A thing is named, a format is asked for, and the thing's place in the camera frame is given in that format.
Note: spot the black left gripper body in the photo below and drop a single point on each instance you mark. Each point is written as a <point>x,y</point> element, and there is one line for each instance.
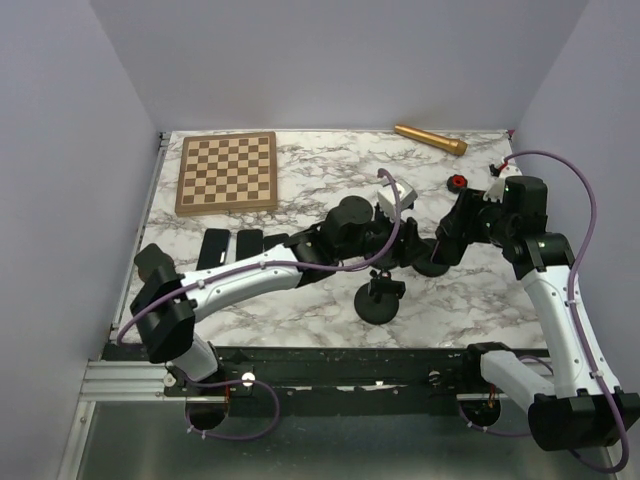
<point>379,235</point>

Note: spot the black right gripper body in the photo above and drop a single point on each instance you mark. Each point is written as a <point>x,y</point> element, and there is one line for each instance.
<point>491,224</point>

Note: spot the black phone stand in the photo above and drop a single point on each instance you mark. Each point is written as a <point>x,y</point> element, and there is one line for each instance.
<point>377,302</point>
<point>424,264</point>

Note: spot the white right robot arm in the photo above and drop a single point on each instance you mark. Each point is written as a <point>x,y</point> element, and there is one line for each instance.
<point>583,405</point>

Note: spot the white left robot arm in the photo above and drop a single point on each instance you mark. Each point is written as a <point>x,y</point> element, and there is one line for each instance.
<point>353,235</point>

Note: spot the black phone blue edge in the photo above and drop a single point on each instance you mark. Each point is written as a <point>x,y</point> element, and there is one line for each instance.
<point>214,248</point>

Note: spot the black red knob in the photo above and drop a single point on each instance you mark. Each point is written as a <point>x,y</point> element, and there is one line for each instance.
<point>456,183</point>

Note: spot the gold cylinder tube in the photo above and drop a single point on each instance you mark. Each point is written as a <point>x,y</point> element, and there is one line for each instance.
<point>453,146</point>

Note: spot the wooden chessboard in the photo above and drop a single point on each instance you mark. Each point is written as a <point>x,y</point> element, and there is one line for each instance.
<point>229,173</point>

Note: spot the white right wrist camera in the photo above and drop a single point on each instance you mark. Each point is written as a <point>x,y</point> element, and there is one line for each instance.
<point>495,193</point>

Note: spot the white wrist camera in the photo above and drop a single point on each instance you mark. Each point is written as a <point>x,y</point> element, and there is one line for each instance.
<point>495,193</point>
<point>390,203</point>

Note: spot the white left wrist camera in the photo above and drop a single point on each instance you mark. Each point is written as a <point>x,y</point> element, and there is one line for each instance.
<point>390,203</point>

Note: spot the black mounting rail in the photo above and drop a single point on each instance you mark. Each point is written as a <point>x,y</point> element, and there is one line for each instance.
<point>327,382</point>

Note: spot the small black dark mount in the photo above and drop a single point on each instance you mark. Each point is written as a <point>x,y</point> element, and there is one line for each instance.
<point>148,259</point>

